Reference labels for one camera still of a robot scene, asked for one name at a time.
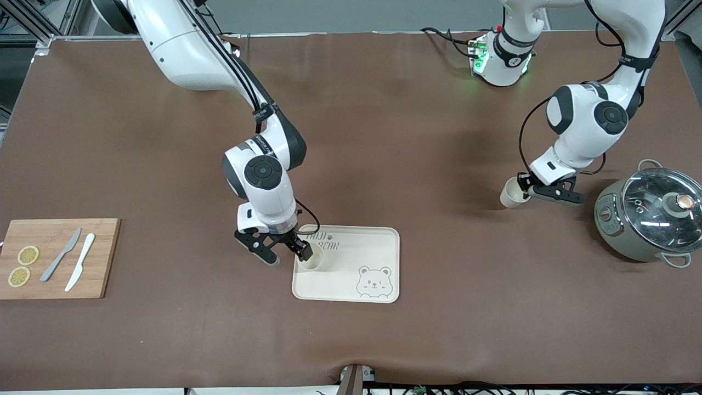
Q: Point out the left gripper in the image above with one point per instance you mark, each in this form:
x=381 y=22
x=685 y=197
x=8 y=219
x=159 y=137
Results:
x=527 y=181

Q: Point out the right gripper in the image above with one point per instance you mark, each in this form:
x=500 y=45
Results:
x=286 y=238

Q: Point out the white plastic cup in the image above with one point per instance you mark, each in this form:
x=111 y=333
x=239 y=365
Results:
x=510 y=198
x=315 y=264

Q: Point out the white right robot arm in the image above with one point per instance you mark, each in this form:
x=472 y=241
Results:
x=186 y=60

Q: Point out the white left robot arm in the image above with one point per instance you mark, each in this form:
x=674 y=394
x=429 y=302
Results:
x=587 y=118

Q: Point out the white bear print tray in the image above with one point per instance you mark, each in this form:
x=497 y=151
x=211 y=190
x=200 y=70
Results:
x=351 y=258

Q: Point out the grey-green electric cooking pot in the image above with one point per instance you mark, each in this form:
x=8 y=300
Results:
x=609 y=230

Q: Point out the glass pot lid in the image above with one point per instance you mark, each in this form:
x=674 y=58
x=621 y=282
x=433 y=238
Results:
x=652 y=219

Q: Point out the bamboo cutting board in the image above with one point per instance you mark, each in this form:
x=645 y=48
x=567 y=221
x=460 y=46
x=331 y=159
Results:
x=104 y=263

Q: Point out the white plastic knife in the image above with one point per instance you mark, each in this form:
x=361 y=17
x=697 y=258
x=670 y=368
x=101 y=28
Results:
x=82 y=260

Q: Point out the grey plastic knife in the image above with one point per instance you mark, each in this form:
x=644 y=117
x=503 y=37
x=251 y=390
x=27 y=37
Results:
x=60 y=255

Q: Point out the yellow lemon slice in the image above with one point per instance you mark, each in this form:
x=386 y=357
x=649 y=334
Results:
x=28 y=255
x=19 y=276

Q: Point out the aluminium frame profile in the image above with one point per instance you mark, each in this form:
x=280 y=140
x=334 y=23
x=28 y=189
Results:
x=44 y=39

